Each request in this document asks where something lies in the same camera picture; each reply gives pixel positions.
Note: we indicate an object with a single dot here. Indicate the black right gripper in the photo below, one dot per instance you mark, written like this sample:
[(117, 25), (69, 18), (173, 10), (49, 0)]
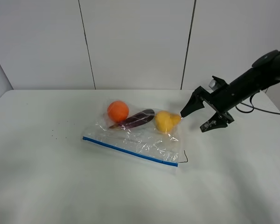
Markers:
[(216, 100)]

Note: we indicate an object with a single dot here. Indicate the clear zip bag blue zipper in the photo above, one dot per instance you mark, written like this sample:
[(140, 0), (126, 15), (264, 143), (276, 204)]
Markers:
[(144, 141)]

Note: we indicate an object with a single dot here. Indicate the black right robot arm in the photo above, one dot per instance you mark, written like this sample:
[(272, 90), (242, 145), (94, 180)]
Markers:
[(265, 72)]

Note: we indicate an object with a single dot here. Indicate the yellow pear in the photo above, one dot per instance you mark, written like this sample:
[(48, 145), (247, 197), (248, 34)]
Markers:
[(166, 121)]

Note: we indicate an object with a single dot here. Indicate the purple eggplant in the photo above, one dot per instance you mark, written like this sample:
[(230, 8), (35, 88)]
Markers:
[(136, 120)]

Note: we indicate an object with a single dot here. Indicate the orange fruit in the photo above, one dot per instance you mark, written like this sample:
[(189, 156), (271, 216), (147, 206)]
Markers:
[(118, 111)]

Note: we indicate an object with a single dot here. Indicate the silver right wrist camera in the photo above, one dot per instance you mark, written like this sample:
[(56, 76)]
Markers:
[(214, 85)]

